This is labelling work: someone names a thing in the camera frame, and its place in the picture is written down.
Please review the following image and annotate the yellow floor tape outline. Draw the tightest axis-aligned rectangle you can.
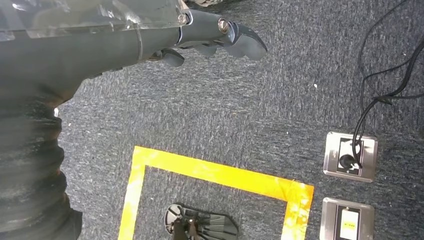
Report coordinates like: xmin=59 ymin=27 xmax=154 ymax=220
xmin=117 ymin=145 xmax=315 ymax=240

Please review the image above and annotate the thick black power cable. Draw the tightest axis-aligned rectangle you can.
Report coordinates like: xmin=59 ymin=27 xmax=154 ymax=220
xmin=338 ymin=39 xmax=424 ymax=169

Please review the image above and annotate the black ribbed robot foot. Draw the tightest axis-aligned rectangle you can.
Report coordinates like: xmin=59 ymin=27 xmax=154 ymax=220
xmin=163 ymin=203 xmax=239 ymax=240

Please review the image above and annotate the thin black cable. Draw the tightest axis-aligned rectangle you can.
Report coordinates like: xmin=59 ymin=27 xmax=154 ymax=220
xmin=358 ymin=0 xmax=410 ymax=100

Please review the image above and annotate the silver floor socket with plug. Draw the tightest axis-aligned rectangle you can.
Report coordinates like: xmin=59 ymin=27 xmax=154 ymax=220
xmin=322 ymin=131 xmax=379 ymax=184

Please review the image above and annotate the silver floor socket yellow label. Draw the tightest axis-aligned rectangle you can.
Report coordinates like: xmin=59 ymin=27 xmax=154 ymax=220
xmin=319 ymin=197 xmax=376 ymax=240

